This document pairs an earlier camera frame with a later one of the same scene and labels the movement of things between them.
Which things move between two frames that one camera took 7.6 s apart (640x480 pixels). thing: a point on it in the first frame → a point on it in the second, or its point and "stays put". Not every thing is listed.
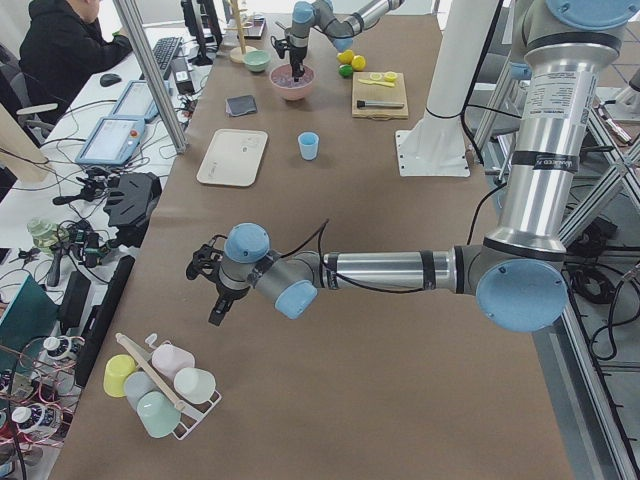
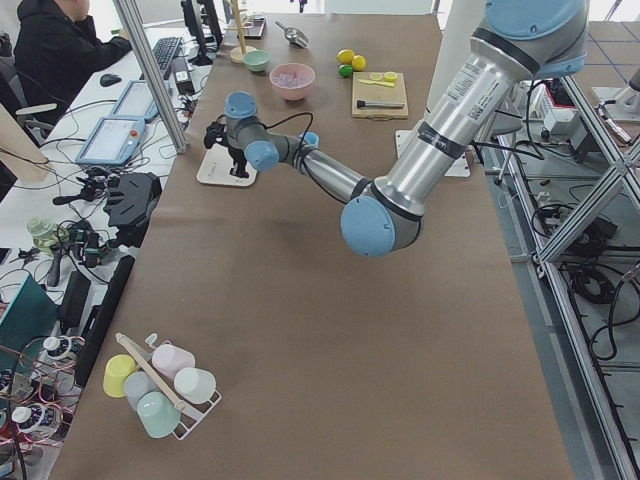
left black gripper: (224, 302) → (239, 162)
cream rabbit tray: (233, 157) stays put
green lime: (345, 70) stays put
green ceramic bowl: (257, 60) stays put
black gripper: (206, 260) → (215, 133)
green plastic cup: (158, 415) stays put
